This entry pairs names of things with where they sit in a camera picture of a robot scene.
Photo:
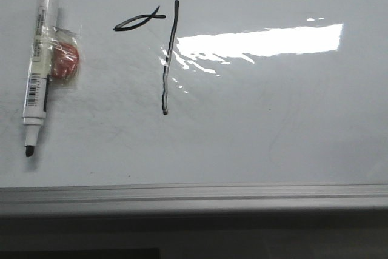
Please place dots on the red round magnet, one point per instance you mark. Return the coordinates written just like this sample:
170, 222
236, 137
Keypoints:
66, 57

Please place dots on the white black whiteboard marker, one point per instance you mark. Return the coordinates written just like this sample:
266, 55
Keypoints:
39, 71

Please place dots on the white whiteboard with aluminium frame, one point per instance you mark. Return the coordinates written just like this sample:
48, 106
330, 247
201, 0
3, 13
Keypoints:
186, 108

